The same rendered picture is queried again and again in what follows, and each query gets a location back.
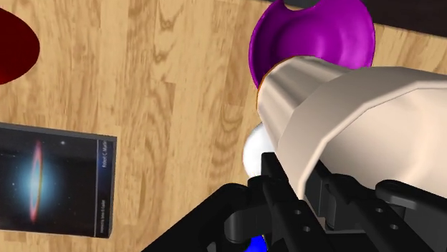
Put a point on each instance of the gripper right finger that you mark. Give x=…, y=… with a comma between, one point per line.
x=384, y=223

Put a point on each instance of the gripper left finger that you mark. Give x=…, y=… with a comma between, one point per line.
x=279, y=209

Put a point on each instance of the dark book with galaxy cover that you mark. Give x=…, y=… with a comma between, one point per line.
x=56, y=181

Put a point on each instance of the white round object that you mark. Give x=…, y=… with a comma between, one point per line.
x=254, y=153

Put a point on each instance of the dark red round object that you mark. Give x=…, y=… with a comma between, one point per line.
x=15, y=45

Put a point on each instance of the small blue object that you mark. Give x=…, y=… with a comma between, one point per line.
x=256, y=245

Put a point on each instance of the beige faceted cup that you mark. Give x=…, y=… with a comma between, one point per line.
x=349, y=122

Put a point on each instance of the purple bowl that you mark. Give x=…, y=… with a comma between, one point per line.
x=314, y=31

